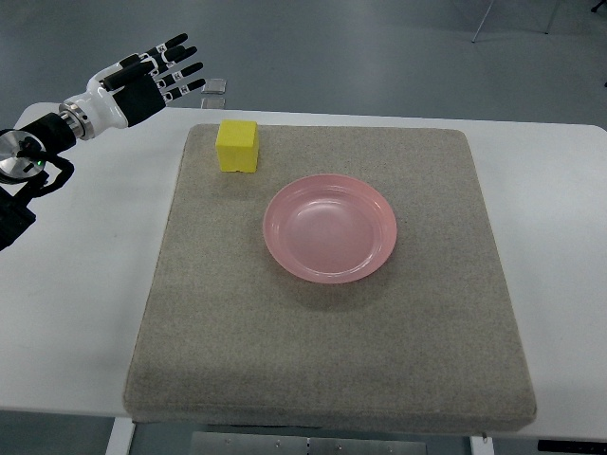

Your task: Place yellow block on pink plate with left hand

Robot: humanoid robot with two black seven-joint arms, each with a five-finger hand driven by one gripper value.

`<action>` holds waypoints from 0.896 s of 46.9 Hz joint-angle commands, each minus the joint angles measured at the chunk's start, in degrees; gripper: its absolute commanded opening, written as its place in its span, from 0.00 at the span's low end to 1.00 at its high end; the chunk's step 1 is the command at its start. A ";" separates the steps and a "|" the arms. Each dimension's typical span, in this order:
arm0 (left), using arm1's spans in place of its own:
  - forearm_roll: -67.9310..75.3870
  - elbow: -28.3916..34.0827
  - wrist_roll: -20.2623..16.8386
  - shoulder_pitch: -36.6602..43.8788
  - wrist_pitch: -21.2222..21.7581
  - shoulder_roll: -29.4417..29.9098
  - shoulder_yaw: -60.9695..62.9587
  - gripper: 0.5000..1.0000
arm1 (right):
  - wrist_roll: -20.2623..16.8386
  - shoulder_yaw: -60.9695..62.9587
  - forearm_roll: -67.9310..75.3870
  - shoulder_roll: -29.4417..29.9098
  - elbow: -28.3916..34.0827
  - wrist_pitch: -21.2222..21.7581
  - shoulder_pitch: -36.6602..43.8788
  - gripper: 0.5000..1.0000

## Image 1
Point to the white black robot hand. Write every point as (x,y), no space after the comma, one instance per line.
(132,90)

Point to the yellow block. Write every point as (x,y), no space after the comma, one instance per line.
(237,146)

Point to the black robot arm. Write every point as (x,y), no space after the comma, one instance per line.
(30,156)

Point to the clear floor plate near table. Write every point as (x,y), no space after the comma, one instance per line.
(213,103)

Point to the pink plate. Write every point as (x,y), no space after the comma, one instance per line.
(329,229)

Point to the clear floor socket cover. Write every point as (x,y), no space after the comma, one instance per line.
(214,87)

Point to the metal stand leg background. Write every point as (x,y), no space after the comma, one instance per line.
(482,22)

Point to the white table leg left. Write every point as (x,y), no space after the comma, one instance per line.
(121,437)

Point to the white table leg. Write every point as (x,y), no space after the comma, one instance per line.
(121,437)
(481,445)

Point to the grey metal table base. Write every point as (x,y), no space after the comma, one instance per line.
(235,443)

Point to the beige felt mat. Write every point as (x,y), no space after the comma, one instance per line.
(428,343)

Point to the white table leg right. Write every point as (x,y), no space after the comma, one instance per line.
(481,445)

